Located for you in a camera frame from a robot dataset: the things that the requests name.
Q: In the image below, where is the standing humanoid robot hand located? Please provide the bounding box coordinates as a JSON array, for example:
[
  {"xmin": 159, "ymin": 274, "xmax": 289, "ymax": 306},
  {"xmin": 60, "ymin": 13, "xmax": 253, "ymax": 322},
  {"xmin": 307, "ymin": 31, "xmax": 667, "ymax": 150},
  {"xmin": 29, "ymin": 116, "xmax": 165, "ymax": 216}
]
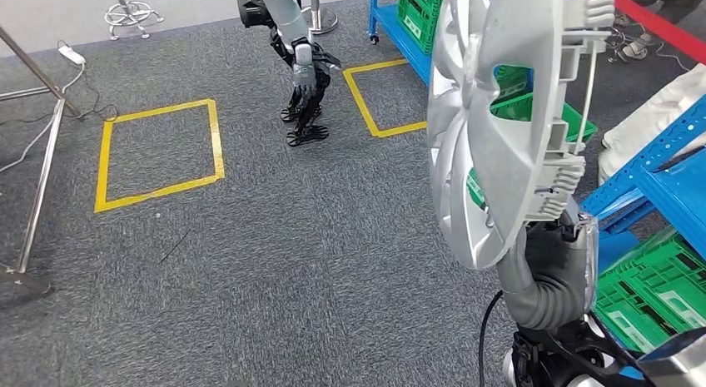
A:
[{"xmin": 291, "ymin": 62, "xmax": 318, "ymax": 96}]

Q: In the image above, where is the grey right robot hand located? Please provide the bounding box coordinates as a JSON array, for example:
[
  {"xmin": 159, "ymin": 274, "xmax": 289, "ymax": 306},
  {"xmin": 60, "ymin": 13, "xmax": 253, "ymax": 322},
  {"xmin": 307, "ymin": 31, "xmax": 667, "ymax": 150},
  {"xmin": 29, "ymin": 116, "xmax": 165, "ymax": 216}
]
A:
[{"xmin": 496, "ymin": 211, "xmax": 599, "ymax": 320}]

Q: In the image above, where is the silver wheel cover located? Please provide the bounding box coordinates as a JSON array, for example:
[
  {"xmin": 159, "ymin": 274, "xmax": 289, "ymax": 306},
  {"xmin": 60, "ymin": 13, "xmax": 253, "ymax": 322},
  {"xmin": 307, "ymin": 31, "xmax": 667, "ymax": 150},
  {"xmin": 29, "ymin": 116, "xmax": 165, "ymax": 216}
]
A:
[{"xmin": 425, "ymin": 0, "xmax": 616, "ymax": 270}]

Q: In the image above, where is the blue steel shelf rack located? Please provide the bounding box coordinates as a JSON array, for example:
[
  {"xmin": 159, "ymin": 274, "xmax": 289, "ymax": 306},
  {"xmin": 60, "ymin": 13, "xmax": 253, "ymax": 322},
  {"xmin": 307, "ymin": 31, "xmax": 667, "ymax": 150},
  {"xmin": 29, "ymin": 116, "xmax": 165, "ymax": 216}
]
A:
[
  {"xmin": 368, "ymin": 0, "xmax": 434, "ymax": 87},
  {"xmin": 579, "ymin": 95, "xmax": 706, "ymax": 383}
]

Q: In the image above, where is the steel workbench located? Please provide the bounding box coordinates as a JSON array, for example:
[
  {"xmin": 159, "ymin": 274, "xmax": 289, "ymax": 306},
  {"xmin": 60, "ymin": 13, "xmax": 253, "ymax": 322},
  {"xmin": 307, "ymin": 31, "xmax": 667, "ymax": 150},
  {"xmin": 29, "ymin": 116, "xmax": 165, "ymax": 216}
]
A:
[{"xmin": 0, "ymin": 26, "xmax": 84, "ymax": 295}]

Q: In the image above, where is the standing humanoid robot body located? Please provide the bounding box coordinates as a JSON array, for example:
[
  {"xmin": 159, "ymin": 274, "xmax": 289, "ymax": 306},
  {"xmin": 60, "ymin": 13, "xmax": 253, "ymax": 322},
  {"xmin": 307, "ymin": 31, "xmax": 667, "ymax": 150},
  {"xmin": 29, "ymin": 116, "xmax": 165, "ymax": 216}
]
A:
[{"xmin": 234, "ymin": 0, "xmax": 342, "ymax": 148}]

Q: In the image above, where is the yellow floor tape square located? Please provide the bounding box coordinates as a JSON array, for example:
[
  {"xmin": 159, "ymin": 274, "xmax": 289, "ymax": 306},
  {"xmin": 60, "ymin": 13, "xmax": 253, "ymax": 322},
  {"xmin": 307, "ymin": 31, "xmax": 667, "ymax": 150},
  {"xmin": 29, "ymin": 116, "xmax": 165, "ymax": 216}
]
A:
[
  {"xmin": 93, "ymin": 98, "xmax": 226, "ymax": 215},
  {"xmin": 342, "ymin": 57, "xmax": 429, "ymax": 139}
]

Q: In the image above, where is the green open plastic crate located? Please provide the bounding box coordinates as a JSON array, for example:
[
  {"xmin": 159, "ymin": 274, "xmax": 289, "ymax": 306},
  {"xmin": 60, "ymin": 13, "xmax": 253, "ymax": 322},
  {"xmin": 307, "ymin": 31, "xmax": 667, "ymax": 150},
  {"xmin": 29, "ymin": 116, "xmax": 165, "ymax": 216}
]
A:
[{"xmin": 465, "ymin": 92, "xmax": 599, "ymax": 209}]

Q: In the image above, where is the person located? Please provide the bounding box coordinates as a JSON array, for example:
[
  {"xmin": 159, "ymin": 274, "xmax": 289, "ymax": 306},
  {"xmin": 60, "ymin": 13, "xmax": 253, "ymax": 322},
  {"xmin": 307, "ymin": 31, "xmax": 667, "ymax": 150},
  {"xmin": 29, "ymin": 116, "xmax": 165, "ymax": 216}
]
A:
[
  {"xmin": 616, "ymin": 0, "xmax": 706, "ymax": 63},
  {"xmin": 598, "ymin": 63, "xmax": 706, "ymax": 184}
]

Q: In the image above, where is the chrome stool base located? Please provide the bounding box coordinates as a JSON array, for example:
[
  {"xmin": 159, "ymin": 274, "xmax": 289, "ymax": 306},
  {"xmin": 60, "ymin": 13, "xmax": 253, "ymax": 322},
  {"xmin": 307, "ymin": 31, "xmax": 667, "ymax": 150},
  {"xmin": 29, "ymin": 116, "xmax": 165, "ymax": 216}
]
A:
[
  {"xmin": 103, "ymin": 0, "xmax": 165, "ymax": 41},
  {"xmin": 605, "ymin": 26, "xmax": 635, "ymax": 64}
]

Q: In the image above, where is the thin black floor strip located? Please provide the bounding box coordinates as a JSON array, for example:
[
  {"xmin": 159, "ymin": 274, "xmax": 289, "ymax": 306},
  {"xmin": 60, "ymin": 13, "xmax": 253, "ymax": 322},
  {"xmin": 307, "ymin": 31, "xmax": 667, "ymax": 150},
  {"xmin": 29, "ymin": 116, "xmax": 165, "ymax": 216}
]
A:
[{"xmin": 158, "ymin": 228, "xmax": 191, "ymax": 265}]

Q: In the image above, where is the white power strip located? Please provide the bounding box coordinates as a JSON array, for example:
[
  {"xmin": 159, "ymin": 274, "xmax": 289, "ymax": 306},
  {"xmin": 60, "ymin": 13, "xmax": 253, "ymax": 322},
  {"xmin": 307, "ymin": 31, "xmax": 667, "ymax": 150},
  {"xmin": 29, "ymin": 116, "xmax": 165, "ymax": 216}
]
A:
[{"xmin": 57, "ymin": 44, "xmax": 87, "ymax": 67}]

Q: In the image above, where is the red barrier belt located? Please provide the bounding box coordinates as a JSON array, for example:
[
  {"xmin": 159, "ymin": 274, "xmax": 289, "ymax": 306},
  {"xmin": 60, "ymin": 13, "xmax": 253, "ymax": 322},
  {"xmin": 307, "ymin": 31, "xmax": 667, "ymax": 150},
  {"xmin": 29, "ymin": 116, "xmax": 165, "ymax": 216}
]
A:
[{"xmin": 614, "ymin": 0, "xmax": 706, "ymax": 65}]

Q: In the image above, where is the chrome barrier post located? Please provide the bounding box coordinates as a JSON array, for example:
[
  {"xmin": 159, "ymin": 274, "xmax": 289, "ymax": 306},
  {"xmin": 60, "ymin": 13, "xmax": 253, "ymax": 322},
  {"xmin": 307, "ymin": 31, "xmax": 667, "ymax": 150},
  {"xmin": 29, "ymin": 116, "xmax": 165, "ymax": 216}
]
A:
[{"xmin": 301, "ymin": 0, "xmax": 339, "ymax": 36}]

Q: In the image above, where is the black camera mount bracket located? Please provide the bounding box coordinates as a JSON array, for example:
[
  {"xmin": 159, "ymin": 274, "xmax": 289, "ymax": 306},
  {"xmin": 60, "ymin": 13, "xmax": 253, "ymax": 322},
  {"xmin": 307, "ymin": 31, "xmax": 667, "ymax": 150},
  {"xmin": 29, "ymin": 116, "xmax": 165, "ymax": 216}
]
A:
[{"xmin": 515, "ymin": 318, "xmax": 646, "ymax": 387}]

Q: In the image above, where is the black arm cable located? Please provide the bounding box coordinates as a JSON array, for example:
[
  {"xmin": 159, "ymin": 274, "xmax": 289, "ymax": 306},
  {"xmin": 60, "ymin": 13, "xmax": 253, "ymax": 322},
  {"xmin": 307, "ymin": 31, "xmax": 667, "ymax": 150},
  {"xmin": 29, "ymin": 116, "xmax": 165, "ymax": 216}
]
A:
[{"xmin": 478, "ymin": 289, "xmax": 505, "ymax": 387}]

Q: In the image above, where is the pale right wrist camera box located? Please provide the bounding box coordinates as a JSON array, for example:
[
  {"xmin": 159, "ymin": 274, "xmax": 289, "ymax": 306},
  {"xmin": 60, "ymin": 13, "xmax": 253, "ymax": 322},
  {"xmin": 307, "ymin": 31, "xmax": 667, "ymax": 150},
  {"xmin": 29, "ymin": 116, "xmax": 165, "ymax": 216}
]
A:
[{"xmin": 637, "ymin": 328, "xmax": 706, "ymax": 387}]

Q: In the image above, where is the black floor cable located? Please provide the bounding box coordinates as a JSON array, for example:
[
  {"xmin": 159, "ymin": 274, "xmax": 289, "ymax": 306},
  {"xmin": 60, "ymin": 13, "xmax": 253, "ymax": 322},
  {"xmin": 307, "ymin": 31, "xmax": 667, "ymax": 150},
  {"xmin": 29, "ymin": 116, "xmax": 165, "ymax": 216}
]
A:
[{"xmin": 0, "ymin": 70, "xmax": 120, "ymax": 127}]

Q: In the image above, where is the white floor cable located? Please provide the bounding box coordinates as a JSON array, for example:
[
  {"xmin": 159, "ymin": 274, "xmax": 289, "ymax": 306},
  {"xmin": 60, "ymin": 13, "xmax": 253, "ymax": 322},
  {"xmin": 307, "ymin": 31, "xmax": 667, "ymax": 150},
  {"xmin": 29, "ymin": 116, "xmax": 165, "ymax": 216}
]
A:
[{"xmin": 0, "ymin": 62, "xmax": 87, "ymax": 176}]

